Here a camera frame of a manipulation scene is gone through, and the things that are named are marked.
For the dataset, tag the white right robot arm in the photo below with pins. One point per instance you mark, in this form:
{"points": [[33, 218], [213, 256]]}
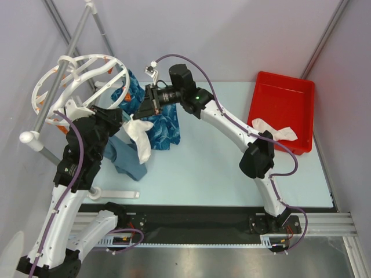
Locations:
{"points": [[258, 148]]}

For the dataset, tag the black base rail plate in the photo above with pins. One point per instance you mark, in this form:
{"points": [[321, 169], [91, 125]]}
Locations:
{"points": [[199, 225]]}

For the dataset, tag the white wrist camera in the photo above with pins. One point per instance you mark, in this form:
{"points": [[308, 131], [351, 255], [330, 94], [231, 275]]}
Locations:
{"points": [[75, 110], [152, 72]]}

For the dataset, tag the grey blue sock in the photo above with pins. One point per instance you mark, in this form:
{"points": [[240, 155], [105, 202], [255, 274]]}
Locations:
{"points": [[124, 158]]}

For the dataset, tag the blue patterned cloth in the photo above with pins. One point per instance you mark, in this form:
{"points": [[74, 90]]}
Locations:
{"points": [[166, 129]]}

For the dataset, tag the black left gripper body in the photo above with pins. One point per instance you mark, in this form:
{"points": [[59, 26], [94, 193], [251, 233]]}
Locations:
{"points": [[106, 125]]}

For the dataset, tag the grey drying rack frame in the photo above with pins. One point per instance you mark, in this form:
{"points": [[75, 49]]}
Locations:
{"points": [[31, 138]]}

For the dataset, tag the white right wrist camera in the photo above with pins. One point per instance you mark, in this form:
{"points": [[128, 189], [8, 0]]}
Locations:
{"points": [[152, 72]]}

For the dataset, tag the white round clip hanger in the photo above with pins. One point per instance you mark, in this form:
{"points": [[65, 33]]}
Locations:
{"points": [[80, 70]]}

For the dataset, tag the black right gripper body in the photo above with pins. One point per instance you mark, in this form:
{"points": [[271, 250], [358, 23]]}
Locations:
{"points": [[151, 98]]}

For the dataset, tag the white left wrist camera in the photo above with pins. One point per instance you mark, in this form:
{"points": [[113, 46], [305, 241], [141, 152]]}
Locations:
{"points": [[75, 110]]}

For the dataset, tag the teal clothes peg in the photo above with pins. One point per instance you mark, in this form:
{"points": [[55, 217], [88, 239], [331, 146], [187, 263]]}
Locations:
{"points": [[126, 117]]}

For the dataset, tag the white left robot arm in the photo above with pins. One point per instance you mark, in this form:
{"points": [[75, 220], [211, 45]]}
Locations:
{"points": [[55, 254]]}

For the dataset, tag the red plastic tray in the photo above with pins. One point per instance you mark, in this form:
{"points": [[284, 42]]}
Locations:
{"points": [[283, 101]]}

